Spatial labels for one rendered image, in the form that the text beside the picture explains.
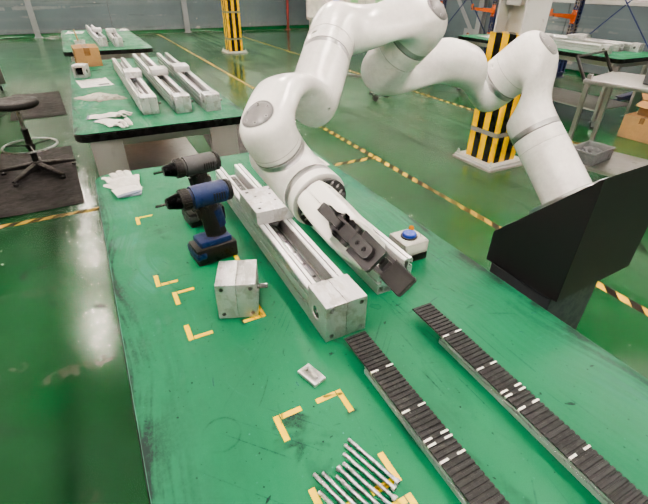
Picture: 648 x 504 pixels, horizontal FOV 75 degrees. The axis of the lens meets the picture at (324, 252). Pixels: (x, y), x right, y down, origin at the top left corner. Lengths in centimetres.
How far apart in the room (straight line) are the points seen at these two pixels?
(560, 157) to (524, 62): 24
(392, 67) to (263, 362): 67
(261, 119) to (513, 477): 67
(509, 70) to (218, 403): 102
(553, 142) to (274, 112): 78
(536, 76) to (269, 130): 79
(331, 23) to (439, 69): 31
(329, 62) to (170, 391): 66
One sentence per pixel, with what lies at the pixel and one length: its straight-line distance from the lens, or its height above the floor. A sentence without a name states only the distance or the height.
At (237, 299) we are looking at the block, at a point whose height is 83.
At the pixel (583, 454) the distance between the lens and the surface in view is 85.
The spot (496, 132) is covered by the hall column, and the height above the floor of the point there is 33.
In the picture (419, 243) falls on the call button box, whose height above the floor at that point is 84.
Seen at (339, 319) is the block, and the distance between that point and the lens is 91.
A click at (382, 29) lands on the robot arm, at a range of 91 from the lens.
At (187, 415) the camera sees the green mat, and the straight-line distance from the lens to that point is 85.
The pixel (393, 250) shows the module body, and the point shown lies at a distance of 109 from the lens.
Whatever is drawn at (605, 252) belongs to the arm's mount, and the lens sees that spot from 126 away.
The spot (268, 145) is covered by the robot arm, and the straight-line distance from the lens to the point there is 57.
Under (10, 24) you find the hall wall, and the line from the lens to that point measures 1580.
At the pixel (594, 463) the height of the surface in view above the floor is 81.
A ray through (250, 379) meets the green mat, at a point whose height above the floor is 78.
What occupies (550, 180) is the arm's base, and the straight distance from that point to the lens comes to 118.
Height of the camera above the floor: 144
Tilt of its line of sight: 33 degrees down
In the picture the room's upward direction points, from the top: 1 degrees clockwise
